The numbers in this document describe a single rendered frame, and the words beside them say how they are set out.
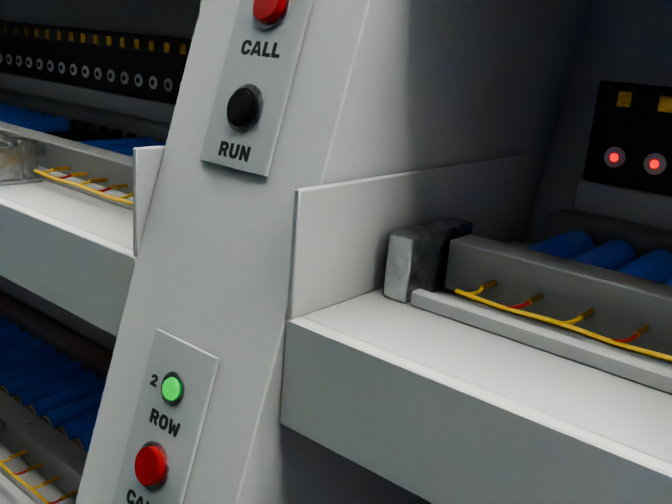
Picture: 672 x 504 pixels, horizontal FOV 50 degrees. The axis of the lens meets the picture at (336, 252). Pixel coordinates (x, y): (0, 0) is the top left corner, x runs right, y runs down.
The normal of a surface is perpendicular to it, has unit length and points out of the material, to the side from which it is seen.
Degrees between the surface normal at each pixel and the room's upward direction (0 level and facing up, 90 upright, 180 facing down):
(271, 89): 90
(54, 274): 107
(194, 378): 90
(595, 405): 17
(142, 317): 90
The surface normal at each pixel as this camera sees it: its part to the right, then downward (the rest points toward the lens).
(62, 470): -0.64, 0.17
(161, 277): -0.58, -0.11
